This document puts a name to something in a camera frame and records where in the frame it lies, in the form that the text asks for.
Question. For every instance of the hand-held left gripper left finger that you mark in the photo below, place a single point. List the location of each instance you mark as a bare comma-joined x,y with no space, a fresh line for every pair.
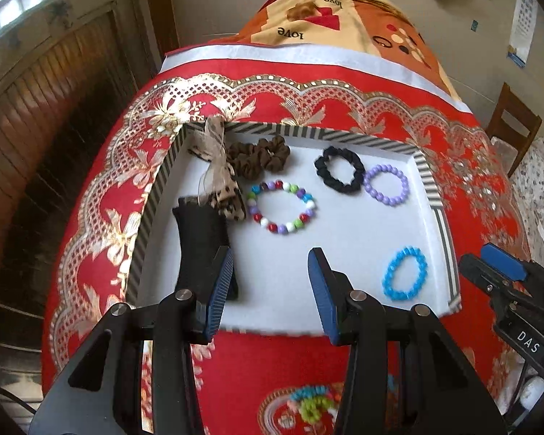
220,290

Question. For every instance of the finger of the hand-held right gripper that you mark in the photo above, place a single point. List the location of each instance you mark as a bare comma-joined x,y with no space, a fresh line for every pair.
503,263
476,274

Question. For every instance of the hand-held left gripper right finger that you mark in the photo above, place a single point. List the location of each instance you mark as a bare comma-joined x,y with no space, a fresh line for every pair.
322,294

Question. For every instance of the black cloth hair accessory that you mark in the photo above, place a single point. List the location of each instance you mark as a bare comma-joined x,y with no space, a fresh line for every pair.
199,244

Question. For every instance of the striped-rim white tray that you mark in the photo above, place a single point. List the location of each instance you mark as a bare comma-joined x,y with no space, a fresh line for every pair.
344,244

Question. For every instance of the leopard print hair bow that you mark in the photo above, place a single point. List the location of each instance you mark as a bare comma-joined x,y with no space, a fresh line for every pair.
229,206

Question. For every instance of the black scrunchie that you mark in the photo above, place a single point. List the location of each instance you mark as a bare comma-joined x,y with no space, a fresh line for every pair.
322,167

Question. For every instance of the brown scrunchie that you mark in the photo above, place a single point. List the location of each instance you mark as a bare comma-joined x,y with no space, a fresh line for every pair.
249,158

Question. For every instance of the white floral cloth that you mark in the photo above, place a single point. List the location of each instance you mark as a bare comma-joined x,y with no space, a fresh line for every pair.
535,181

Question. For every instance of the red floral tablecloth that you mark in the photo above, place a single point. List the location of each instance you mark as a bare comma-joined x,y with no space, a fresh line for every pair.
95,217

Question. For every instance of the wooden chair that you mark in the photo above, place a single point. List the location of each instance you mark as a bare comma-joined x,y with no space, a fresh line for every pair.
512,118

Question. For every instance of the wooden louvered door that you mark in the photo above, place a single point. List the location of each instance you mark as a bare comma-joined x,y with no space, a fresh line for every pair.
50,145

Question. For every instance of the printed blanket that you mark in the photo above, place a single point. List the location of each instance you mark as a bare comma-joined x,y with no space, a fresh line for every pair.
367,31

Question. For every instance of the wall calendar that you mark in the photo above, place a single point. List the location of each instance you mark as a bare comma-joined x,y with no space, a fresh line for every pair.
523,22

